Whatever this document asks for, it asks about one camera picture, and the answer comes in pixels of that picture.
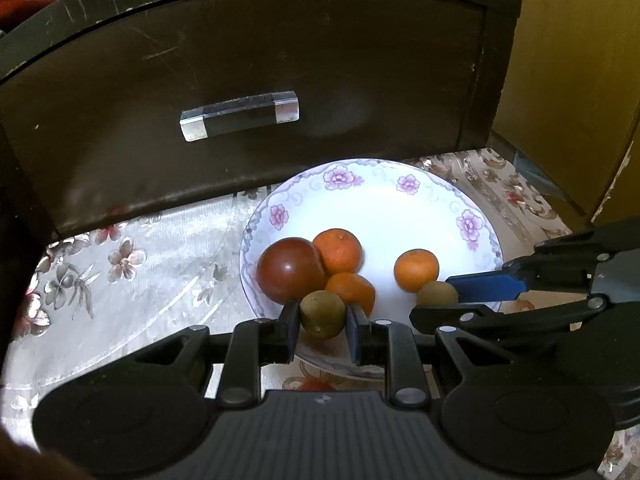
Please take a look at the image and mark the white floral plate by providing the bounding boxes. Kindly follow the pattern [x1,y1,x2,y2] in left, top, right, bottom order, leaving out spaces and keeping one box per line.
[238,158,504,377]

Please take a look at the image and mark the metal drawer handle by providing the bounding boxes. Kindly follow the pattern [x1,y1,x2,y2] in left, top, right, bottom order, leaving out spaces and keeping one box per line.
[179,90,300,142]

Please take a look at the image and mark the dark wooden drawer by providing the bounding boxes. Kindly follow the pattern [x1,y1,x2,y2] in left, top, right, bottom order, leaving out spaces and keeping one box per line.
[0,4,490,213]

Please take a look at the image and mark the dark wooden nightstand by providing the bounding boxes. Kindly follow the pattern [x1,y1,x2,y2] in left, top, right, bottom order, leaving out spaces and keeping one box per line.
[0,0,524,243]

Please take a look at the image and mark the beige floral tablecloth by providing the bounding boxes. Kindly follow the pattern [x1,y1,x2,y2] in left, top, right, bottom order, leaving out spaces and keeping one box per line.
[0,147,640,480]

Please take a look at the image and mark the brown longan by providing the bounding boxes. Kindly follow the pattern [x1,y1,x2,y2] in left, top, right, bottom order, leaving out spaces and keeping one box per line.
[415,281,460,307]
[299,290,348,337]

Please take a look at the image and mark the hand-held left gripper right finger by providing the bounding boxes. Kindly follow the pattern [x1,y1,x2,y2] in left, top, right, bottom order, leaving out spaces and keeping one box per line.
[347,302,507,407]

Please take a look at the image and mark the orange mandarin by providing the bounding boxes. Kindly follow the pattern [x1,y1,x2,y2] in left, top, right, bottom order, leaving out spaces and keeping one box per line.
[313,228,364,276]
[393,248,440,293]
[325,272,377,330]

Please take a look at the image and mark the red blanket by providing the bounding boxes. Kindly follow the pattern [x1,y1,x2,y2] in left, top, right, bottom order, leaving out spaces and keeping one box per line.
[0,0,32,27]

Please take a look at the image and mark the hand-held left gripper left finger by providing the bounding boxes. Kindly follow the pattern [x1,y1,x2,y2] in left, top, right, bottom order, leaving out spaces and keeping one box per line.
[132,300,301,408]

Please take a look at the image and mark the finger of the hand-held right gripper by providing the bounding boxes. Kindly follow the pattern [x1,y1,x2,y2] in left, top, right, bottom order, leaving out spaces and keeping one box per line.
[445,217,640,303]
[409,294,609,342]

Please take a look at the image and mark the large dark red tomato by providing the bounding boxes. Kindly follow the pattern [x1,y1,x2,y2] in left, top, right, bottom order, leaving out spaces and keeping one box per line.
[256,237,329,306]

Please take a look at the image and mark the wooden wardrobe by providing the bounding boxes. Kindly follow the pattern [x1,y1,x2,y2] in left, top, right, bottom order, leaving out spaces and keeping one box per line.
[489,0,640,227]

